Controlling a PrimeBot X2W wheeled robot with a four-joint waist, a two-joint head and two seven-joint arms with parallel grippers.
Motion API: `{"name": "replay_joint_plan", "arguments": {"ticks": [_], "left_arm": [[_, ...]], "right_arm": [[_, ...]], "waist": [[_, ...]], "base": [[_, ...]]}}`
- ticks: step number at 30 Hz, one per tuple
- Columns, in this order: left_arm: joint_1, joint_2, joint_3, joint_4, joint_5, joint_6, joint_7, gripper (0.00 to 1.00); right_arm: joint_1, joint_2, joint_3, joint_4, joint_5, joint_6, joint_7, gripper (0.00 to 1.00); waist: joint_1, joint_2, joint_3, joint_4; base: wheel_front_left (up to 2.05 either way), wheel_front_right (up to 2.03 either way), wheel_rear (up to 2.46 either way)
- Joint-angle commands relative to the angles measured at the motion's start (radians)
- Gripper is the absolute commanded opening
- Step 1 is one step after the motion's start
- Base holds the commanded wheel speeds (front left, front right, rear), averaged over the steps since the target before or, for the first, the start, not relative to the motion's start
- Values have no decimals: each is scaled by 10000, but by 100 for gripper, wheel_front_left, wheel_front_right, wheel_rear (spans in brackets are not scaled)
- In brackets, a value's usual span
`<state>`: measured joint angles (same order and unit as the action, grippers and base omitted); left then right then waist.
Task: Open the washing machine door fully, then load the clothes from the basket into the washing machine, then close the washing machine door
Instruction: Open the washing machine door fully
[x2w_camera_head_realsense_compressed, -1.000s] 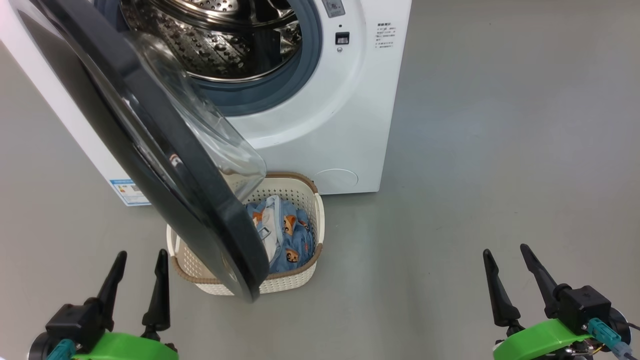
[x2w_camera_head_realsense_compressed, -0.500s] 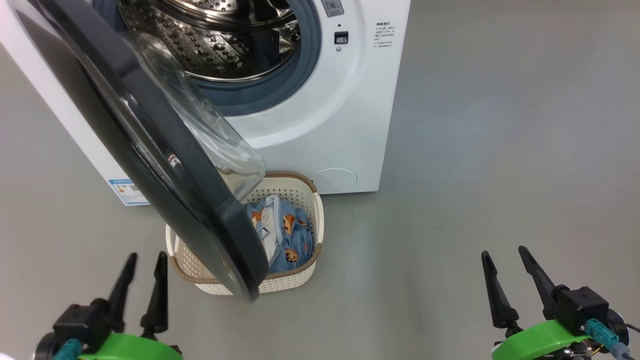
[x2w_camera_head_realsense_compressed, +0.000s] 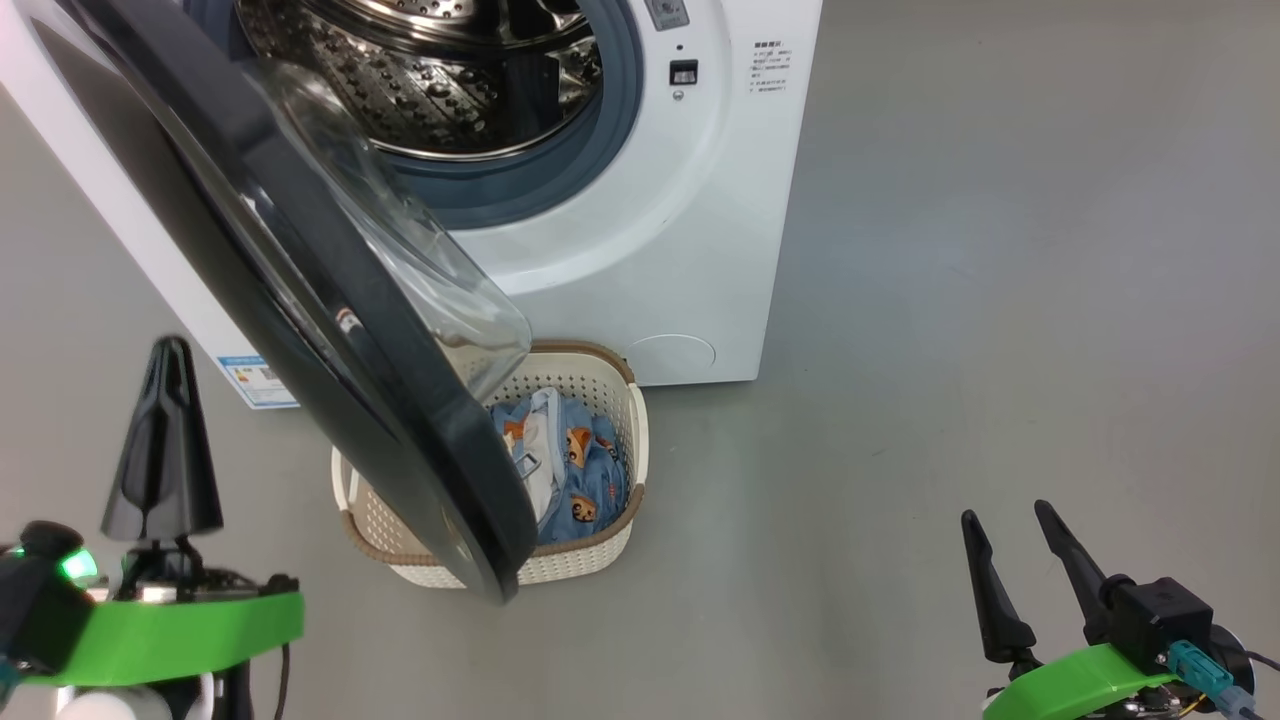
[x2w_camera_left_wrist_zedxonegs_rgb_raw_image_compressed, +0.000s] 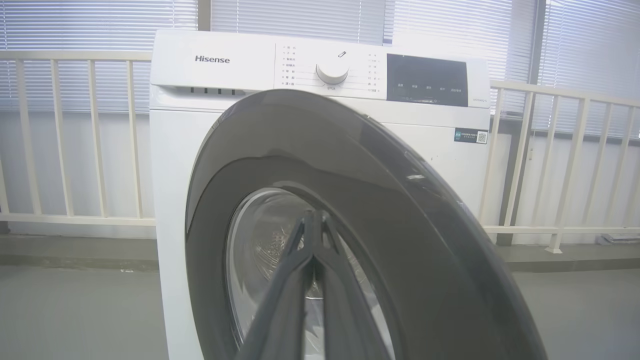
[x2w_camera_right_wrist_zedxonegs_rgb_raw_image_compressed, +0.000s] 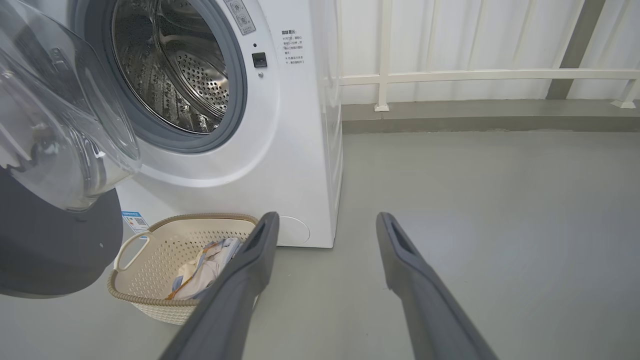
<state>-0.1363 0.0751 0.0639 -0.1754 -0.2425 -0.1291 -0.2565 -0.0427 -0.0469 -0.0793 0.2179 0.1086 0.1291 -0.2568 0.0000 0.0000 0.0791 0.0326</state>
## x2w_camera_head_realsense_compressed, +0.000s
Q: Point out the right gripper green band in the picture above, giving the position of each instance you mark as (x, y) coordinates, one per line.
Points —
(1080, 685)

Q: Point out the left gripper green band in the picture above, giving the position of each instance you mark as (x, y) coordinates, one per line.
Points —
(190, 630)

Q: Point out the black round washer door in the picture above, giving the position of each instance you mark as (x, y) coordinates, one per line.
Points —
(300, 330)

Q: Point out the blue bear print garment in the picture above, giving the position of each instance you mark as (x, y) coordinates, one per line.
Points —
(592, 482)

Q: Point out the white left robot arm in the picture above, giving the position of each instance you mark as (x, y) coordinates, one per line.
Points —
(130, 705)

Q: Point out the stainless steel washing machine drum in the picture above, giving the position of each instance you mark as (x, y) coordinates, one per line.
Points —
(420, 90)

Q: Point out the white front-load washing machine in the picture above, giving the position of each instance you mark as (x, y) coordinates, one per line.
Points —
(640, 250)

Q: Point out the black door lock slot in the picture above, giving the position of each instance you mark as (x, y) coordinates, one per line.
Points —
(683, 72)

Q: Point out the blue energy label sticker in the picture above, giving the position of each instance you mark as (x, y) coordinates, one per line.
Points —
(255, 382)

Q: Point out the round white filter cover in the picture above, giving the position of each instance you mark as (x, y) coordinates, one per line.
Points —
(670, 360)

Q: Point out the cream perforated laundry basket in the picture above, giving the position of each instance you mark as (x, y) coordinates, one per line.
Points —
(595, 378)

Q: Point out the small printed text label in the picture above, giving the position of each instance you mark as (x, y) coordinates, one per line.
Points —
(770, 68)

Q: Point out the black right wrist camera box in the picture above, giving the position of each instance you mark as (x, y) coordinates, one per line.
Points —
(1155, 615)

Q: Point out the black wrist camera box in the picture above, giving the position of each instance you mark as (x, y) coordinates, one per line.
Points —
(1155, 615)
(40, 610)

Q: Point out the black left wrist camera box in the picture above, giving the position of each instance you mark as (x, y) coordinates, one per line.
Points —
(40, 610)

